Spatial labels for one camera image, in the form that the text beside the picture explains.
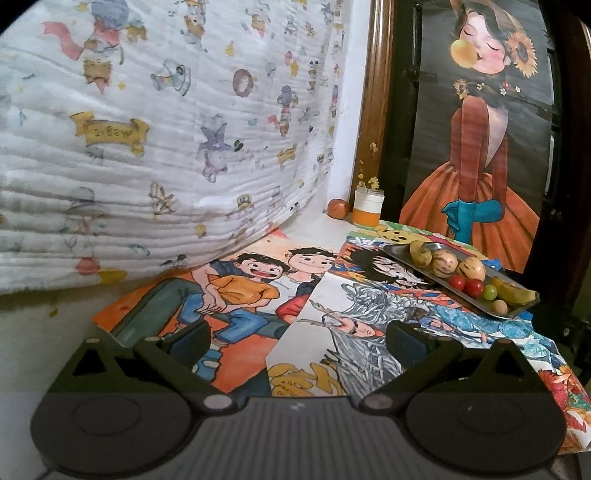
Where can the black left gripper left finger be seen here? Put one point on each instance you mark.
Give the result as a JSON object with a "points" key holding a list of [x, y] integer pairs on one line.
{"points": [[103, 365]]}

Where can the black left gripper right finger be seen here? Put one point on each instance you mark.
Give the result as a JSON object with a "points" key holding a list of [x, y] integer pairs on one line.
{"points": [[451, 376]]}

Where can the red cherry tomato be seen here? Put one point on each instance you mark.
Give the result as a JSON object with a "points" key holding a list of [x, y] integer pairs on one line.
{"points": [[457, 282], [473, 287]]}

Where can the green grape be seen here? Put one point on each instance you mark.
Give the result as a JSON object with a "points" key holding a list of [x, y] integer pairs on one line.
{"points": [[490, 292]]}

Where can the striped pepino melon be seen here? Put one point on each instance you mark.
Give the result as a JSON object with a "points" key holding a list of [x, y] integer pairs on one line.
{"points": [[472, 268], [444, 263]]}

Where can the long yellow banana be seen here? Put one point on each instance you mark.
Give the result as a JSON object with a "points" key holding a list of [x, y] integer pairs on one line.
{"points": [[512, 293]]}

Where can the short yellow banana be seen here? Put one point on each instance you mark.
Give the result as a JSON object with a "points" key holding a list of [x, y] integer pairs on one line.
{"points": [[421, 254]]}

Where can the round tan fruit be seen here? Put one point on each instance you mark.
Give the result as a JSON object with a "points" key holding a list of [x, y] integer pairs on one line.
{"points": [[499, 307]]}

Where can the metal baking tray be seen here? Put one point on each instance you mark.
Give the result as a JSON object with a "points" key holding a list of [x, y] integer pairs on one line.
{"points": [[401, 253]]}

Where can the colourful cartoon drawing mat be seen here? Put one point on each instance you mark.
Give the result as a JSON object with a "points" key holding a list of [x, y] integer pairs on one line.
{"points": [[302, 321]]}

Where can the white orange plastic jar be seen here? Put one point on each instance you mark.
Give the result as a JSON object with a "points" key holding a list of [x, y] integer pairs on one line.
{"points": [[367, 207]]}

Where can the small brown onion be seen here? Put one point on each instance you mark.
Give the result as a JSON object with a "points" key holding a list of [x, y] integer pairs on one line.
{"points": [[338, 209]]}

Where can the girl in orange dress poster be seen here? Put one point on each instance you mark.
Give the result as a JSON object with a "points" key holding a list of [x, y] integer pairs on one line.
{"points": [[480, 156]]}

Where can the white patterned quilt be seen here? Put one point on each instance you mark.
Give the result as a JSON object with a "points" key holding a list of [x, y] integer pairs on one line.
{"points": [[139, 137]]}

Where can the brown wooden post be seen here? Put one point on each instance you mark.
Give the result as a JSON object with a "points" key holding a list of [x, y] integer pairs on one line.
{"points": [[376, 93]]}

